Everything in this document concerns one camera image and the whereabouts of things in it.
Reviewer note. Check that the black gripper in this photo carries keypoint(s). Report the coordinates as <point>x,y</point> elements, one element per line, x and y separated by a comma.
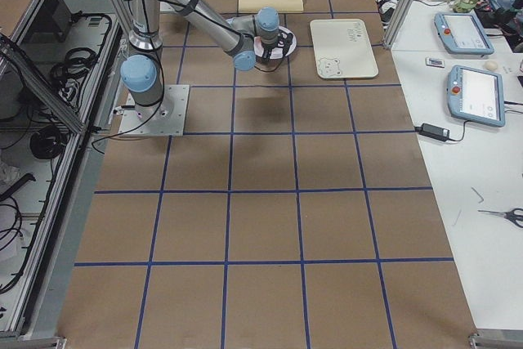
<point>268,52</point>

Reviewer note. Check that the white round plate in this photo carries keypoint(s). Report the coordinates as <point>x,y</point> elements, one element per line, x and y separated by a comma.
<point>258,44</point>

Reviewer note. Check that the cream bear tray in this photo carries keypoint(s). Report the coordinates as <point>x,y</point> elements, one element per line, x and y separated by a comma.
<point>342,49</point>

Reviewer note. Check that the small printed card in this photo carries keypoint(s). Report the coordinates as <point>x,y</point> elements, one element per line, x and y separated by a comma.
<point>434,62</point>

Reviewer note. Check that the far teach pendant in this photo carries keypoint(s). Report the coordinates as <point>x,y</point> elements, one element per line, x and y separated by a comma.
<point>463,34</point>

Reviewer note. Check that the teach pendant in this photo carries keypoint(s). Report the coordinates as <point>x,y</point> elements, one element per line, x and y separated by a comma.
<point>463,34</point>
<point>476,95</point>

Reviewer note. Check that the black power adapter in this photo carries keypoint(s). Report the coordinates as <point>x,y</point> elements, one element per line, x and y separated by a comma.
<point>433,132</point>

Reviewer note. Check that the near teach pendant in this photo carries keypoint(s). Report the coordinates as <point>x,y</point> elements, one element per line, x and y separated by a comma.
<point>476,95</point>

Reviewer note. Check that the small white ball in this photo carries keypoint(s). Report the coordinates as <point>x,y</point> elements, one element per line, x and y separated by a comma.
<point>491,65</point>

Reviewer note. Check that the scissors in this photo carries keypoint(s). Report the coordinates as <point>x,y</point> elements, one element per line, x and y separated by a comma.
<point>514,215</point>

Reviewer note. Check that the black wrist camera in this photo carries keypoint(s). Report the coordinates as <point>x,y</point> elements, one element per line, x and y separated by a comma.
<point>286,42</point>

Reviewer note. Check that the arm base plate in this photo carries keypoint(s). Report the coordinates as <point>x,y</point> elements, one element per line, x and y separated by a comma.
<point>164,119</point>

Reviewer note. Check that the aluminium frame post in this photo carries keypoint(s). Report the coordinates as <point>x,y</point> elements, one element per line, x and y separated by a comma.
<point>406,1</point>

